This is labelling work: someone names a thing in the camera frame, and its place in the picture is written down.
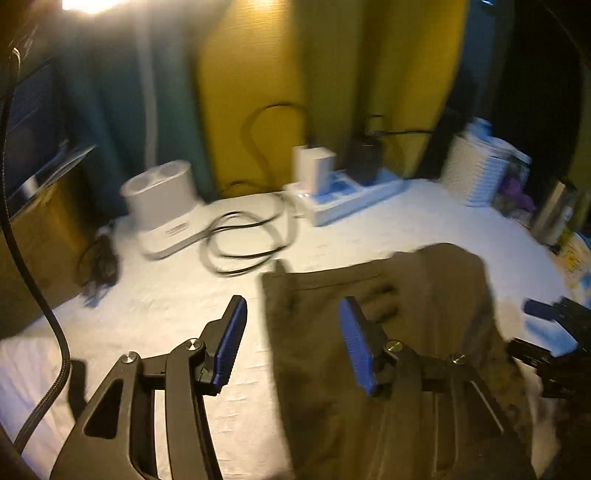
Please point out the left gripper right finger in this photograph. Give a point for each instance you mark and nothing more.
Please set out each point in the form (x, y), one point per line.
(441, 420)

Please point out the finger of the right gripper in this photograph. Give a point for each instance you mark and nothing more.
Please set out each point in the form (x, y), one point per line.
(570, 315)
(563, 377)

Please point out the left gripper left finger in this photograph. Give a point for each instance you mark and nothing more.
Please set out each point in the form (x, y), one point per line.
(114, 437)

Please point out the dark brown t-shirt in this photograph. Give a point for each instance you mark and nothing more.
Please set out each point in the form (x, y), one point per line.
(436, 300)

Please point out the white cartoon mug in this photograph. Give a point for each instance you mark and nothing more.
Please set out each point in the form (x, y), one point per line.
(574, 261)

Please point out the stainless steel travel tumbler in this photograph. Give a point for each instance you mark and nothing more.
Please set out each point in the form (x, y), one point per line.
(554, 214)

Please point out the purple cloth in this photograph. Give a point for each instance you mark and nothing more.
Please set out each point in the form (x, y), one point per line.
(510, 199)

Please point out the white quilted bed cover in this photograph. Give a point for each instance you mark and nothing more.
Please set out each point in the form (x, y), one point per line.
(156, 304)

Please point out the white perforated plastic basket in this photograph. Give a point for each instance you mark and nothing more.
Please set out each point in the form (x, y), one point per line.
(477, 163)

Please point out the brown cardboard box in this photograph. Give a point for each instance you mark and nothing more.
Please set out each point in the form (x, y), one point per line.
(51, 232)

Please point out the white desk lamp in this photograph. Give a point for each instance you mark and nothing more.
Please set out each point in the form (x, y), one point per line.
(130, 91)

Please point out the white power strip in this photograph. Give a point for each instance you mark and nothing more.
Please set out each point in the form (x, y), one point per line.
(344, 197)

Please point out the black power adapter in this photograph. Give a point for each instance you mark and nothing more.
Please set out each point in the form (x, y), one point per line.
(365, 159)

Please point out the white usb charger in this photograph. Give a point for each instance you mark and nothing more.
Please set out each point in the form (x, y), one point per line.
(312, 166)

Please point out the black tablet display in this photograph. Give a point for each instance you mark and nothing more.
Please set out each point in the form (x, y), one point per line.
(39, 151)

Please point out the yellow curtain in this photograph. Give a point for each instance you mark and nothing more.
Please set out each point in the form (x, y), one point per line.
(266, 69)

